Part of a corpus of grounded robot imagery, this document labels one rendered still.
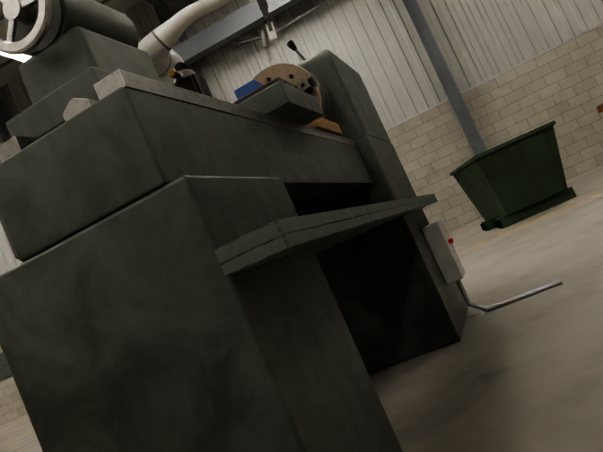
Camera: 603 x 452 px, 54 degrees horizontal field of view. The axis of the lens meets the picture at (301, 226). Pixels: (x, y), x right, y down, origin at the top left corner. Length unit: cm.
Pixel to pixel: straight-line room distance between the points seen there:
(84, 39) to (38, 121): 16
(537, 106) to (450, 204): 248
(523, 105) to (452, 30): 207
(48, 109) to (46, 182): 13
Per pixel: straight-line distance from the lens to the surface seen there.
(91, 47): 111
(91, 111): 95
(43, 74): 115
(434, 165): 1229
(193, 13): 250
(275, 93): 146
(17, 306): 107
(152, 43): 249
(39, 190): 101
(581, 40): 1286
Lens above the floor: 49
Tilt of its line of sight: 4 degrees up
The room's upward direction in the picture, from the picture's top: 24 degrees counter-clockwise
